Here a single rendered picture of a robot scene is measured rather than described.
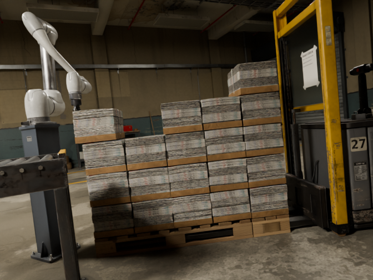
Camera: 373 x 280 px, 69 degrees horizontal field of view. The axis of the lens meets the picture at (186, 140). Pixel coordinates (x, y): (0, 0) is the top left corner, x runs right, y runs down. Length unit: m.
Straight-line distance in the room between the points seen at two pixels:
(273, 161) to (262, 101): 0.45
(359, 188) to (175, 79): 7.84
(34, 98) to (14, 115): 6.41
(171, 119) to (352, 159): 1.30
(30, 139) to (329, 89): 2.15
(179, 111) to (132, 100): 6.94
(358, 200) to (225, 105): 1.15
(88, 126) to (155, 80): 7.25
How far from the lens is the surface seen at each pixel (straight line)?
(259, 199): 2.13
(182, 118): 1.95
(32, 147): 2.28
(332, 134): 2.08
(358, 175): 2.26
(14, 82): 8.80
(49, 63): 2.54
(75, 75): 2.23
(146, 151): 1.96
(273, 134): 2.10
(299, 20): 2.44
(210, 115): 1.97
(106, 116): 1.99
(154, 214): 2.05
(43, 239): 2.41
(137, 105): 8.88
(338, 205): 2.18
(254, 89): 2.06
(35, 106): 2.28
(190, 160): 1.96
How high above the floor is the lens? 0.88
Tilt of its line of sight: 3 degrees down
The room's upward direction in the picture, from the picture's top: 6 degrees counter-clockwise
